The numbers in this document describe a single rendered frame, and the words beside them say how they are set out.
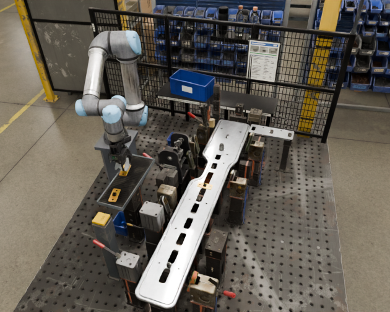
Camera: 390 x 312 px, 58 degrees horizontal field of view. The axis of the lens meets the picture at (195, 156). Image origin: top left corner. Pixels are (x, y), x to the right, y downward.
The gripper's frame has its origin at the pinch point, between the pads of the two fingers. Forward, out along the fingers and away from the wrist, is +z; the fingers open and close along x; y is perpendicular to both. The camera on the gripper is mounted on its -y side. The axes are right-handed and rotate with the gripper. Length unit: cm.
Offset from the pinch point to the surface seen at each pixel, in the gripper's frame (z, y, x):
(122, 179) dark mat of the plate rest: 7.2, 1.4, -1.5
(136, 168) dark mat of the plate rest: 7.1, -8.1, 2.7
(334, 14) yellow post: -41, -112, 104
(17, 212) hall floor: 123, -56, -139
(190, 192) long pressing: 23.1, -9.9, 30.5
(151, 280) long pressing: 23, 44, 23
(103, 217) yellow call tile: 7.1, 26.4, -2.4
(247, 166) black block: 24, -38, 60
